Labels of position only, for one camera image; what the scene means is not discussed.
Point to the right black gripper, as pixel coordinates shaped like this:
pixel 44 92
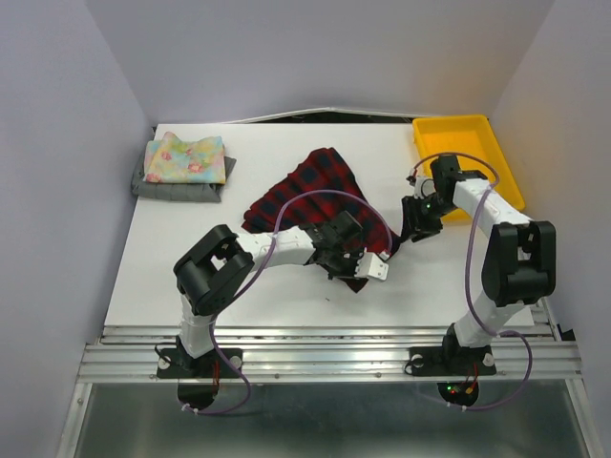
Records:
pixel 412 225

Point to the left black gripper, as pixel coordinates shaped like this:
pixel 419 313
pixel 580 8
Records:
pixel 349 273

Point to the red black plaid skirt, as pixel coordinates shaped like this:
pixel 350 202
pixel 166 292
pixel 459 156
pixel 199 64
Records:
pixel 320 188

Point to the grey pleated skirt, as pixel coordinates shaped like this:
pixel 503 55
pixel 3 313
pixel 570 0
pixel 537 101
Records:
pixel 199 193

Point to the pastel floral skirt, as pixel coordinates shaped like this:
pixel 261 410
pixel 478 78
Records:
pixel 172 160

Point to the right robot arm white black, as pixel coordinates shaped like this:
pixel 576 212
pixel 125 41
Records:
pixel 518 270

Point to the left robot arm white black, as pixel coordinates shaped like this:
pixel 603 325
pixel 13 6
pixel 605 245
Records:
pixel 210 274

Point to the yellow plastic tray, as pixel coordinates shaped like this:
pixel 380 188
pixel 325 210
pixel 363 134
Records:
pixel 470 134

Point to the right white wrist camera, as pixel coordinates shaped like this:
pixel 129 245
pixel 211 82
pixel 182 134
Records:
pixel 423 187

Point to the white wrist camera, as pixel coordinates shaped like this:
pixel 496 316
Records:
pixel 371 267
pixel 423 187

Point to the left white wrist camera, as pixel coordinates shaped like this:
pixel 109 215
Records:
pixel 371 267

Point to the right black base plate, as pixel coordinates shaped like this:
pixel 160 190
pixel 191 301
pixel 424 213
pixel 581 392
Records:
pixel 434 361

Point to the aluminium rail frame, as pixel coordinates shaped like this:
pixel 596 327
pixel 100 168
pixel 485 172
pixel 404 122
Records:
pixel 324 334

